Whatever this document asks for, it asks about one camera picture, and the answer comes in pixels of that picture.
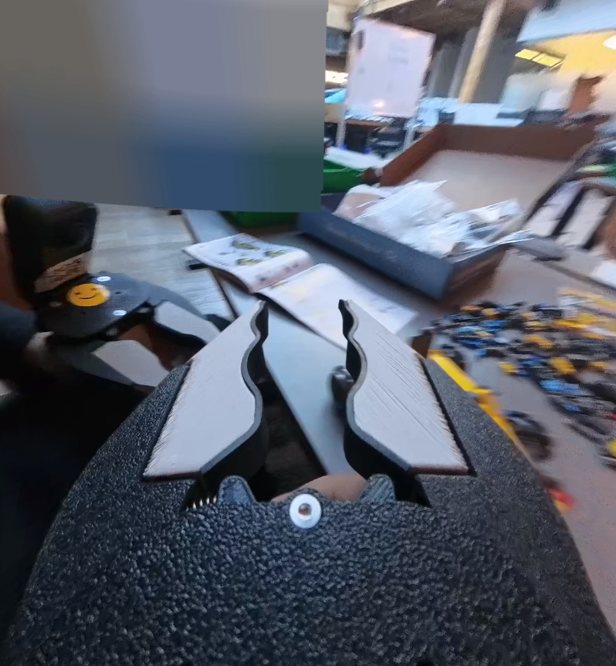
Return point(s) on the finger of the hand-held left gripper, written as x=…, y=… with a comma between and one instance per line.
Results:
x=183, y=325
x=131, y=364

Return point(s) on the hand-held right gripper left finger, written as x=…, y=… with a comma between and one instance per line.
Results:
x=209, y=406

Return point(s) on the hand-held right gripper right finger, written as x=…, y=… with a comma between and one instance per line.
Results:
x=401, y=406

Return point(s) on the person's left forearm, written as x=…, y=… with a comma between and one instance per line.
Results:
x=1, y=333

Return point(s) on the grey desk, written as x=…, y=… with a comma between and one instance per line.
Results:
x=615, y=546

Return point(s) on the person's left hand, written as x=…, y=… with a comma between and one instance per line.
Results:
x=45, y=356

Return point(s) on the yellow brick toy vehicle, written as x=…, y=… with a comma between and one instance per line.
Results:
x=474, y=395

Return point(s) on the open instruction booklet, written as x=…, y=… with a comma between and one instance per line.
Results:
x=287, y=281

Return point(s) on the blue cardboard box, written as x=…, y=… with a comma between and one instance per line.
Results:
x=391, y=260

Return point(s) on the person's legs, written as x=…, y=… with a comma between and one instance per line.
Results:
x=27, y=468

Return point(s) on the pile of small brick pieces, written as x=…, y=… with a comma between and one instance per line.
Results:
x=547, y=354

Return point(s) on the clear plastic bag with parts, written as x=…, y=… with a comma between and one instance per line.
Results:
x=485, y=229

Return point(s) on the frosted plastic bag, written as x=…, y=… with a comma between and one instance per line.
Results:
x=407, y=208

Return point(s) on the green plastic bin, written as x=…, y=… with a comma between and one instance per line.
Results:
x=344, y=177

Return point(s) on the brown cardboard tray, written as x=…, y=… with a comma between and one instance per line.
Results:
x=485, y=171

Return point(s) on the whiteboard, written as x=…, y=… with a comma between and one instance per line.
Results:
x=388, y=67

